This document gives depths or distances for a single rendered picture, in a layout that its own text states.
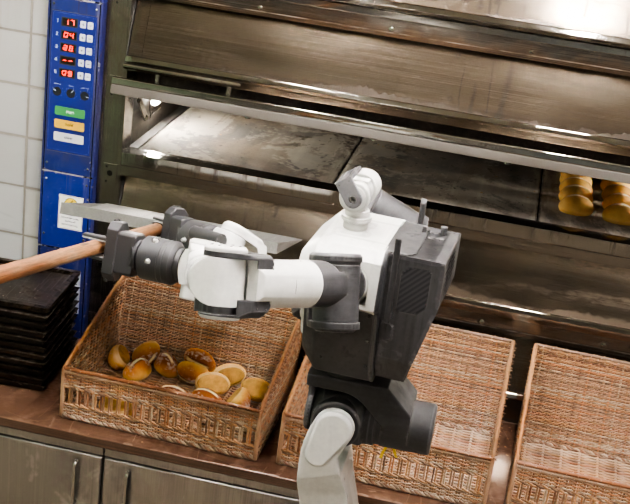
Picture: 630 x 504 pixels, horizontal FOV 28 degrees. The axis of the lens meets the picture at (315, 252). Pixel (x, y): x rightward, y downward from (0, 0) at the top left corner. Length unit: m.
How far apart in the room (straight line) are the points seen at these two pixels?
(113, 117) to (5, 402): 0.85
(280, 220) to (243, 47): 0.51
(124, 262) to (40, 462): 1.08
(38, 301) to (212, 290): 1.37
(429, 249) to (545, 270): 1.03
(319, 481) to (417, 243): 0.59
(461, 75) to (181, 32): 0.77
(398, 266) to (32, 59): 1.54
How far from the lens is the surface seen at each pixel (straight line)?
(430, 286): 2.50
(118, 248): 2.52
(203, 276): 2.21
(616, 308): 3.55
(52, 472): 3.48
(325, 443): 2.72
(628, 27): 3.33
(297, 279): 2.26
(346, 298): 2.37
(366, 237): 2.55
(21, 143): 3.75
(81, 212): 3.13
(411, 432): 2.71
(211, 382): 3.56
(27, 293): 3.56
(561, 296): 3.54
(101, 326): 3.59
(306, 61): 3.43
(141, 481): 3.39
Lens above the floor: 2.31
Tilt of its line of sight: 22 degrees down
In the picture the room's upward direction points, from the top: 8 degrees clockwise
